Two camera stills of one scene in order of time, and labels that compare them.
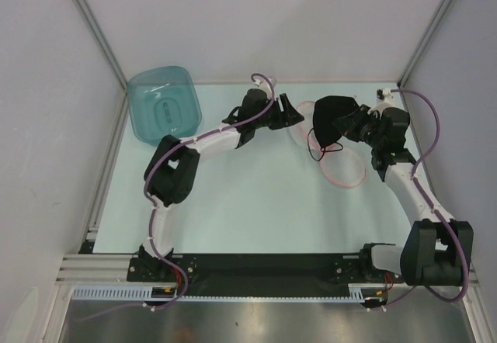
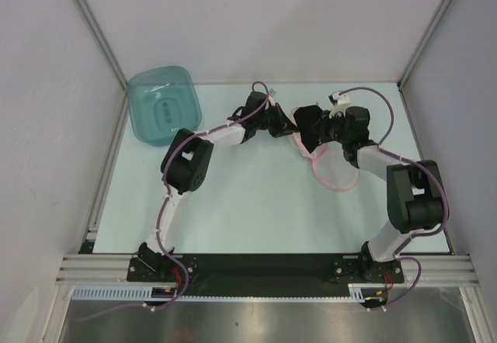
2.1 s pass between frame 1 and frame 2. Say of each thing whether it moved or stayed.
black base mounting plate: stayed
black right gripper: moved
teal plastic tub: stayed
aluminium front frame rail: stayed
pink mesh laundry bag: moved
